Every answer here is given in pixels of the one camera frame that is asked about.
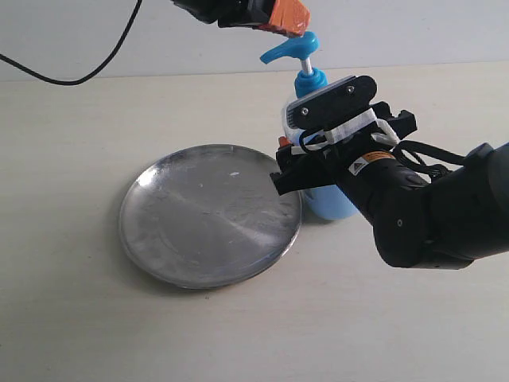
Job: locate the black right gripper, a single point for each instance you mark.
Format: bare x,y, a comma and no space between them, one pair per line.
360,147

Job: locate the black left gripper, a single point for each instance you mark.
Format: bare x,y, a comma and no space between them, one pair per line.
289,18

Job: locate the blue soap pump bottle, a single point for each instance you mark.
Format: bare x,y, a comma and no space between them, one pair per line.
327,202

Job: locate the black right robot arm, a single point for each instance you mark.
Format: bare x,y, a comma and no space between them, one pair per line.
428,208

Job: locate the round stainless steel plate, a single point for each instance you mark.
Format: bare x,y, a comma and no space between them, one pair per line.
207,217

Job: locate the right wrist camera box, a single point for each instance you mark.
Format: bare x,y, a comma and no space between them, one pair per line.
332,105

